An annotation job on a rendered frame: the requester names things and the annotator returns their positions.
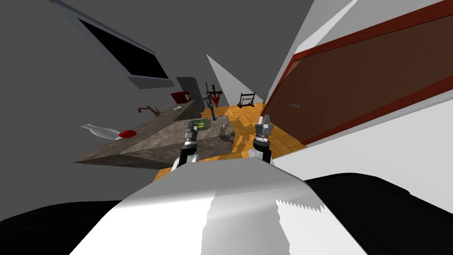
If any grey stone counter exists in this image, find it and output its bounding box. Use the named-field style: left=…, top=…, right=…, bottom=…
left=73, top=100, right=236, bottom=170

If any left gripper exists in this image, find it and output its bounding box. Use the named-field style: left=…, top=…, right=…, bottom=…
left=184, top=122, right=199, bottom=143

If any red shield ornament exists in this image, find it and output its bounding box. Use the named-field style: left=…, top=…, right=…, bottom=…
left=208, top=84, right=223, bottom=108

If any red toaster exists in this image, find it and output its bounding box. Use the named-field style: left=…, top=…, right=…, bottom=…
left=171, top=91, right=192, bottom=104

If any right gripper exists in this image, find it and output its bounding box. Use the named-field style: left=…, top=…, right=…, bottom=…
left=255, top=114, right=274, bottom=139

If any white bottle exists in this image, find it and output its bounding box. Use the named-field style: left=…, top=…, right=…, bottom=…
left=81, top=124, right=122, bottom=140

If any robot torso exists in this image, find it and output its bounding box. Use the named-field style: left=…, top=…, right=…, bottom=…
left=69, top=157, right=359, bottom=255

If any grey fridge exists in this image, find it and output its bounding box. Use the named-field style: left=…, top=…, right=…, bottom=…
left=176, top=77, right=205, bottom=108

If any dark window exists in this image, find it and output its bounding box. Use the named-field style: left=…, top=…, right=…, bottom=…
left=49, top=0, right=176, bottom=90

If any brown faucet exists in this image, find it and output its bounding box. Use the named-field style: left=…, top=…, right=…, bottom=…
left=138, top=105, right=162, bottom=117

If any black rack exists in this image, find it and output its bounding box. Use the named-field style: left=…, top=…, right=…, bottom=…
left=237, top=92, right=257, bottom=109

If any brown door leaf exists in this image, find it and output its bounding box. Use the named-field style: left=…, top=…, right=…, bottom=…
left=263, top=15, right=453, bottom=141

